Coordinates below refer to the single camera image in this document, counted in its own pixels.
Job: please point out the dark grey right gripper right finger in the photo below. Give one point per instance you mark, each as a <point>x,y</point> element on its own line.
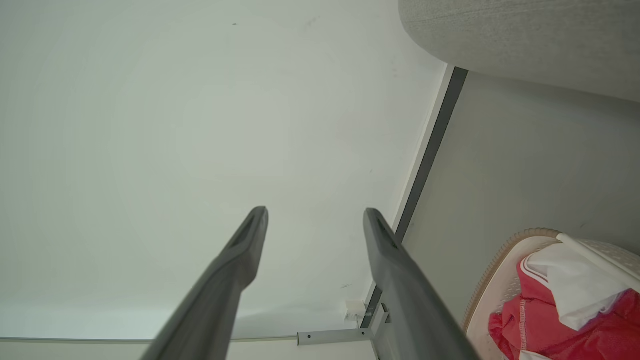
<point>405,295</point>

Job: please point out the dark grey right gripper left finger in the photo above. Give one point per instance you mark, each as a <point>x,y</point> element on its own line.
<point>225,285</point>

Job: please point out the red garment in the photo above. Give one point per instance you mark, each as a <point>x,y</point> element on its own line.
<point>535,320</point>

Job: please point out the white perforated laundry basket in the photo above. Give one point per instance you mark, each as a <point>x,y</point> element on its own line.
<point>500,285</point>

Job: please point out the black and white baseboard strip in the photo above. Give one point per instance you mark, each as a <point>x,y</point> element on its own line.
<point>432,150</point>

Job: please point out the white garment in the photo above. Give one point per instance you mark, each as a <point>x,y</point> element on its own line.
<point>575,290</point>

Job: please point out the grey fabric sofa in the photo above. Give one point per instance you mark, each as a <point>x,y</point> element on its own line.
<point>525,35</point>

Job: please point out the small white wall box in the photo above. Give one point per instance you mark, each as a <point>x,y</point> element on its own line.
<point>355,309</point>

